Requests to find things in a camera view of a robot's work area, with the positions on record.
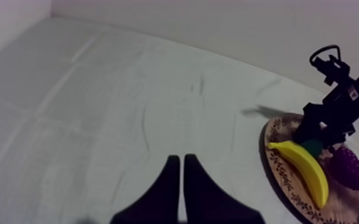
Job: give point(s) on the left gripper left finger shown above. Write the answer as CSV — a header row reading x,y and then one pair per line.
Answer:
x,y
159,200

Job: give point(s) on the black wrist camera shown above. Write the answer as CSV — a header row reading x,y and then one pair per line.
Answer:
x,y
334,70

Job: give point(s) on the green toy pear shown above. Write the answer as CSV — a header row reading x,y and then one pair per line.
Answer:
x,y
313,147

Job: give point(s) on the round wooden board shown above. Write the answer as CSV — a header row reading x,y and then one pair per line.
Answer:
x,y
292,184

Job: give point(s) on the yellow toy banana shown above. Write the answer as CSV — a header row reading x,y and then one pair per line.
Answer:
x,y
308,167

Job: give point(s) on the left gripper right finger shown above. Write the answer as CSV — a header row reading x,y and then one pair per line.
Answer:
x,y
207,200

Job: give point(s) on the purple toy grapes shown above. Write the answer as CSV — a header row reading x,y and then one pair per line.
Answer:
x,y
348,169

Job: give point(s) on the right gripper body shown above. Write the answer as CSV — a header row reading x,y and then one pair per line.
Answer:
x,y
336,112

